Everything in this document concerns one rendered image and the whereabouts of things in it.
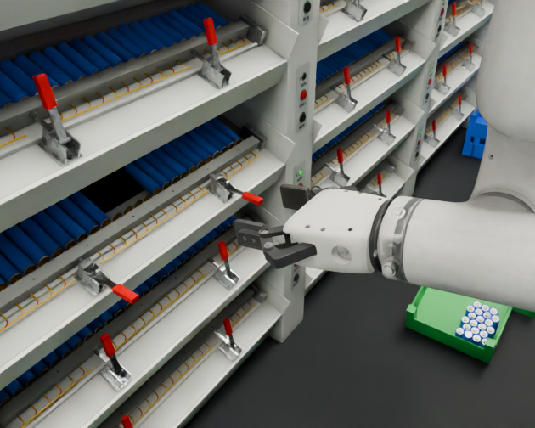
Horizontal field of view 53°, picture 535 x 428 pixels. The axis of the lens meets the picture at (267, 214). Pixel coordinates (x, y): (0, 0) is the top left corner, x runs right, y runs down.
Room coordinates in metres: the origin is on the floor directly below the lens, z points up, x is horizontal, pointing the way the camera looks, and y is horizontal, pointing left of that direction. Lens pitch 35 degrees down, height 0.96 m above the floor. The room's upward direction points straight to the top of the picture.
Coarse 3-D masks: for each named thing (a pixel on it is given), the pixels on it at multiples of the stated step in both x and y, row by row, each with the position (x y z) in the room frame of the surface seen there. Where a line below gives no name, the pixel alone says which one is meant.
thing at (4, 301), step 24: (240, 144) 0.85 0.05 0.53; (216, 168) 0.77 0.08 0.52; (240, 168) 0.81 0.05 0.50; (168, 192) 0.69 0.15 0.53; (144, 216) 0.64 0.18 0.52; (96, 240) 0.57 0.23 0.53; (48, 264) 0.52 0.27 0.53; (72, 264) 0.53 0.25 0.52; (24, 288) 0.48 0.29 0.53; (48, 288) 0.50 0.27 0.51; (0, 312) 0.45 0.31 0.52
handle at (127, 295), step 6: (96, 276) 0.52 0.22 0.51; (102, 276) 0.52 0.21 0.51; (102, 282) 0.51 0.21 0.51; (108, 282) 0.51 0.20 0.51; (114, 282) 0.51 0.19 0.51; (114, 288) 0.50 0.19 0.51; (120, 288) 0.50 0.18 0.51; (126, 288) 0.50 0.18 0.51; (120, 294) 0.49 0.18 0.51; (126, 294) 0.49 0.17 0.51; (132, 294) 0.49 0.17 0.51; (126, 300) 0.48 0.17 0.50; (132, 300) 0.48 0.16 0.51
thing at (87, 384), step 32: (224, 224) 0.86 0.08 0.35; (192, 256) 0.77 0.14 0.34; (224, 256) 0.74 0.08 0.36; (256, 256) 0.82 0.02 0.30; (160, 288) 0.68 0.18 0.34; (192, 288) 0.71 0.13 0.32; (224, 288) 0.73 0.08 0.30; (96, 320) 0.60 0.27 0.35; (128, 320) 0.61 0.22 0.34; (160, 320) 0.64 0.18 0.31; (192, 320) 0.65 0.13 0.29; (64, 352) 0.54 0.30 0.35; (96, 352) 0.55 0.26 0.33; (128, 352) 0.57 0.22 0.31; (160, 352) 0.58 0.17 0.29; (32, 384) 0.48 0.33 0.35; (64, 384) 0.50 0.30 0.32; (96, 384) 0.51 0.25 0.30; (128, 384) 0.52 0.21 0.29; (0, 416) 0.43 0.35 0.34; (32, 416) 0.45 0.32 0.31; (64, 416) 0.46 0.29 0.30; (96, 416) 0.47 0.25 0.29
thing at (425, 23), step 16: (432, 0) 1.45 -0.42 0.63; (416, 16) 1.47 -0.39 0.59; (432, 16) 1.44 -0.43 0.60; (432, 32) 1.45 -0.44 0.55; (416, 80) 1.45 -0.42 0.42; (432, 80) 1.51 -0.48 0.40; (416, 96) 1.45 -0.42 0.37; (416, 128) 1.45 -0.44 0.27; (400, 144) 1.46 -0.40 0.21; (416, 160) 1.49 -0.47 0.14; (400, 192) 1.45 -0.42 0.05
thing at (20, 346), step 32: (256, 128) 0.90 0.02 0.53; (256, 160) 0.85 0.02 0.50; (256, 192) 0.81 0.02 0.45; (160, 224) 0.65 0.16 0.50; (192, 224) 0.67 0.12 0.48; (128, 256) 0.58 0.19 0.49; (160, 256) 0.60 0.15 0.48; (128, 288) 0.56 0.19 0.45; (32, 320) 0.46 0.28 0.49; (64, 320) 0.47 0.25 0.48; (0, 352) 0.41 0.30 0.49; (32, 352) 0.43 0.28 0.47; (0, 384) 0.40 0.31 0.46
